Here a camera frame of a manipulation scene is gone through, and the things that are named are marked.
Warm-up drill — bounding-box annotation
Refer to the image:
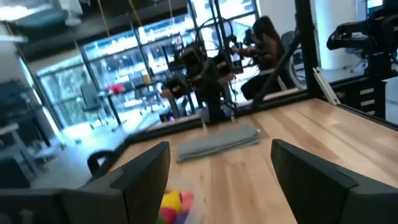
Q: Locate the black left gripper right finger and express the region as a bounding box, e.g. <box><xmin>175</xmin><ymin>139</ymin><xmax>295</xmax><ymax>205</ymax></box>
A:
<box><xmin>270</xmin><ymin>139</ymin><xmax>398</xmax><ymax>224</ymax></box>

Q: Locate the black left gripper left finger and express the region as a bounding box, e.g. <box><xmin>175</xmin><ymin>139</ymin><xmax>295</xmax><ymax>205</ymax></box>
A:
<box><xmin>60</xmin><ymin>141</ymin><xmax>171</xmax><ymax>224</ymax></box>

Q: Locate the yellow toy lemon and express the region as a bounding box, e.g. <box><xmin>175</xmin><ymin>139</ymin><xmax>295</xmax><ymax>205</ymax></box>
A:
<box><xmin>160</xmin><ymin>190</ymin><xmax>183</xmax><ymax>214</ymax></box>

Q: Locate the red toy strawberry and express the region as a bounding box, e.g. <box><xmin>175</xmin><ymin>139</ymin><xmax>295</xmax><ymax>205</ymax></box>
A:
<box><xmin>158</xmin><ymin>207</ymin><xmax>178</xmax><ymax>224</ymax></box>

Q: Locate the pink textured toy fruit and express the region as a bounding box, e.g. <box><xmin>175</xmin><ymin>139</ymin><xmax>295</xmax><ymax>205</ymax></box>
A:
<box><xmin>181</xmin><ymin>192</ymin><xmax>195</xmax><ymax>213</ymax></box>

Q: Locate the purple toy grape cluster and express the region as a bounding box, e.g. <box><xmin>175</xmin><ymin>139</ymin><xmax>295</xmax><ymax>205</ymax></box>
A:
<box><xmin>175</xmin><ymin>212</ymin><xmax>191</xmax><ymax>224</ymax></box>

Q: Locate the clear plastic tupperware container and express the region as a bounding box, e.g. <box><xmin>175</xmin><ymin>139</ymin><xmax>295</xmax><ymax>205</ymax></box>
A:
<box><xmin>154</xmin><ymin>183</ymin><xmax>205</xmax><ymax>224</ymax></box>

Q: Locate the person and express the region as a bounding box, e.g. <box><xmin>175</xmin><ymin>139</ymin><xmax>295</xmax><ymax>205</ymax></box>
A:
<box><xmin>240</xmin><ymin>15</ymin><xmax>287</xmax><ymax>101</ymax></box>

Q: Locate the red bag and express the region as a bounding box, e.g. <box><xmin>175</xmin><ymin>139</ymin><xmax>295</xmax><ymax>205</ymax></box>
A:
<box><xmin>107</xmin><ymin>83</ymin><xmax>126</xmax><ymax>95</ymax></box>

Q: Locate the folded grey cloth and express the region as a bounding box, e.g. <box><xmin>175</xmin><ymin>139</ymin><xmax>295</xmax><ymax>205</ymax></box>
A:
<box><xmin>176</xmin><ymin>123</ymin><xmax>261</xmax><ymax>164</ymax></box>

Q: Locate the grey office chair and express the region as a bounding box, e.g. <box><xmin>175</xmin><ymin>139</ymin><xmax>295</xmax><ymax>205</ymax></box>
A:
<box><xmin>80</xmin><ymin>82</ymin><xmax>110</xmax><ymax>130</ymax></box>

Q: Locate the black drawer cabinet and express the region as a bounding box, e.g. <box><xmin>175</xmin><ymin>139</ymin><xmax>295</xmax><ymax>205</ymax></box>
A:
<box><xmin>334</xmin><ymin>77</ymin><xmax>388</xmax><ymax>119</ymax></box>

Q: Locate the silver aluminium bar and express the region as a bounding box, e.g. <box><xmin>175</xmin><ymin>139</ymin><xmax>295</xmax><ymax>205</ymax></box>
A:
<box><xmin>312</xmin><ymin>66</ymin><xmax>341</xmax><ymax>106</ymax></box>

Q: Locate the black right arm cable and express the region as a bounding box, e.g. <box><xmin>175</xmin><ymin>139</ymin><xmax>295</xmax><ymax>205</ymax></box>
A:
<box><xmin>86</xmin><ymin>150</ymin><xmax>118</xmax><ymax>180</ymax></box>

